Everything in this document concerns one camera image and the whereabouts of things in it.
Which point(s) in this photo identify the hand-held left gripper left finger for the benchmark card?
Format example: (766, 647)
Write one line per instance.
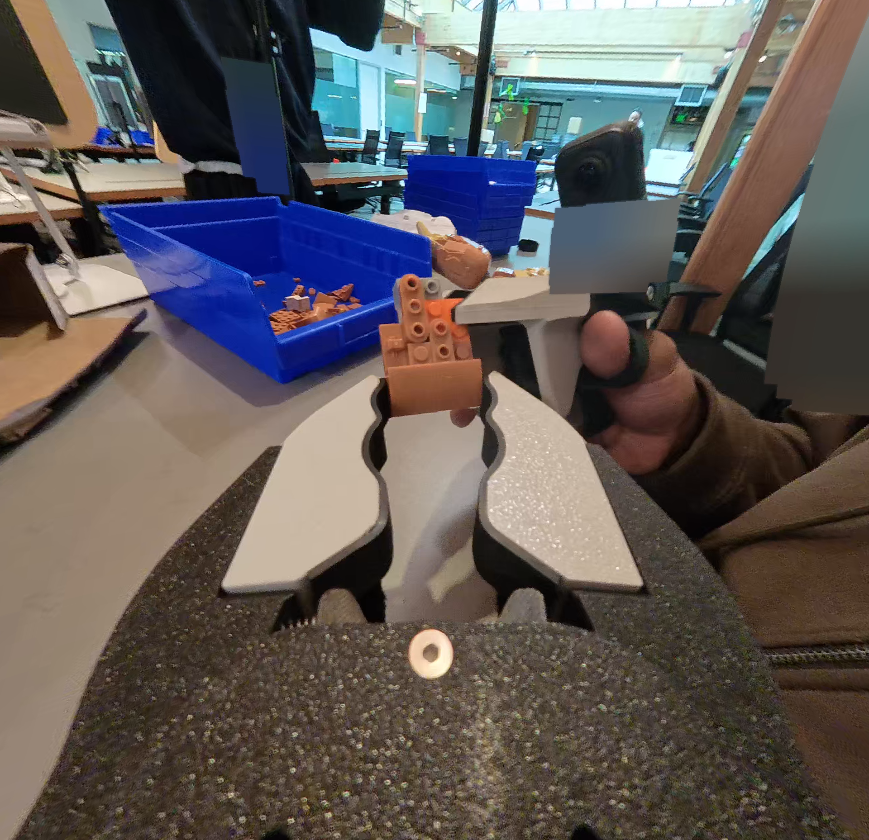
(312, 508)

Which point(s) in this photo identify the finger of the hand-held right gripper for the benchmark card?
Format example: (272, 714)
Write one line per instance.
(523, 301)

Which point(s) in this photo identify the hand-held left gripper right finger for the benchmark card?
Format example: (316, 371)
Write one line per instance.
(560, 508)

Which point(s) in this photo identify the brown brick assembly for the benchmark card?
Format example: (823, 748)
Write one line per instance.
(432, 358)

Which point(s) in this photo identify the blue plastic bin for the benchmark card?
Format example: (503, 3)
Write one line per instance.
(204, 270)

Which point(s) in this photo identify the person's right forearm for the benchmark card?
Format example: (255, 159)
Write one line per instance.
(733, 447)

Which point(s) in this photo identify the brown toy figure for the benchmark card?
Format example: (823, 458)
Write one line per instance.
(455, 257)

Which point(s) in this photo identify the stack of blue bins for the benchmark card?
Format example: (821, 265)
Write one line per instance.
(471, 202)

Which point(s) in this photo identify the black pole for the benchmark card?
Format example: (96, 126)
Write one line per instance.
(485, 67)

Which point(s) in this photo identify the pile of brown bricks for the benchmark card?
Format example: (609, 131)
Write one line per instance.
(315, 308)

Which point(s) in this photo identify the black office chair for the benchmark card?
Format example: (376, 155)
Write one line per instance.
(383, 148)

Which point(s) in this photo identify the white screen stand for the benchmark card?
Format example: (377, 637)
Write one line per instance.
(75, 277)

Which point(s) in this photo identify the wooden background table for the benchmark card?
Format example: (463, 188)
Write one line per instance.
(122, 182)

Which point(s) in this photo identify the wood-framed black screen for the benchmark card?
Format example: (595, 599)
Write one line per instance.
(34, 53)

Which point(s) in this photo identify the wooden post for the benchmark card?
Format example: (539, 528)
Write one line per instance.
(774, 148)

